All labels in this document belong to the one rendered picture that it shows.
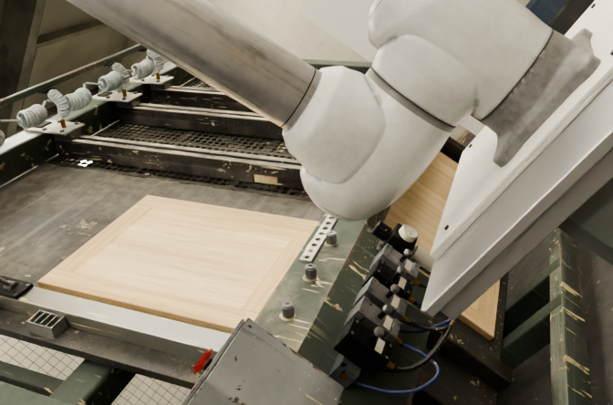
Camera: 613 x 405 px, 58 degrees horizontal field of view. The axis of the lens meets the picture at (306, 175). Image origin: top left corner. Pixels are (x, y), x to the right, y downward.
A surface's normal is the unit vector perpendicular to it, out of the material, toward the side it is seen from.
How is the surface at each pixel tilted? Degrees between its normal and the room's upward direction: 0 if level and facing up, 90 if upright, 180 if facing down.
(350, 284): 90
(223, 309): 57
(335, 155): 102
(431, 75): 90
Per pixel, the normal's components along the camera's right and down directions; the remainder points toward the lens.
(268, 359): 0.46, -0.69
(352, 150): -0.05, 0.41
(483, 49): -0.16, 0.23
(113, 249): -0.05, -0.89
